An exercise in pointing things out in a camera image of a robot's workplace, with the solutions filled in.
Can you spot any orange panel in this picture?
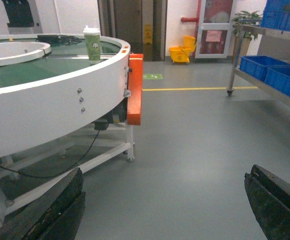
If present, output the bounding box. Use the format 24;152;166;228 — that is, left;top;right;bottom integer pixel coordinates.
127;53;144;126

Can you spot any potted green plant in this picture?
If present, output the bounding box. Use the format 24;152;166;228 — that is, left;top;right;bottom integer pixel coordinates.
232;10;263;60

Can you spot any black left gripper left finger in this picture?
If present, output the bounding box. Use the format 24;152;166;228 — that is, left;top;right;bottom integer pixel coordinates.
0;167;85;240

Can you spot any yellow wet floor sign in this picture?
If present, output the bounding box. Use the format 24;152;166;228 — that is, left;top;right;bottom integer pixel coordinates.
143;24;153;44

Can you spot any white round conveyor table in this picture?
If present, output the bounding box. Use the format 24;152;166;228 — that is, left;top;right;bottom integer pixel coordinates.
0;34;134;226

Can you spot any green paper cup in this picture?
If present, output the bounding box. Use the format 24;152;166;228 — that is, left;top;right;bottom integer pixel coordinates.
83;19;101;65

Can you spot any blue bin on cart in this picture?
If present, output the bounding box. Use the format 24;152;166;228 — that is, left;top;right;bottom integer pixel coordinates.
240;55;290;81
264;67;290;97

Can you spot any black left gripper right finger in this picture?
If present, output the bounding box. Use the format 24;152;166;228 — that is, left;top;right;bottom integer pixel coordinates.
244;164;290;240

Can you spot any fire hydrant cabinet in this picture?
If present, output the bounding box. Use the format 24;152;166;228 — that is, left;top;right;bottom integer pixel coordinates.
195;0;237;59

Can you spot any steel shelf cart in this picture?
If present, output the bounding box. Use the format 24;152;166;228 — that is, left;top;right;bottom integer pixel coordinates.
226;23;290;118

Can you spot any yellow mop bucket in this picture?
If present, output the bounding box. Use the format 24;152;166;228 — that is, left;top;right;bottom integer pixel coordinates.
169;35;196;64

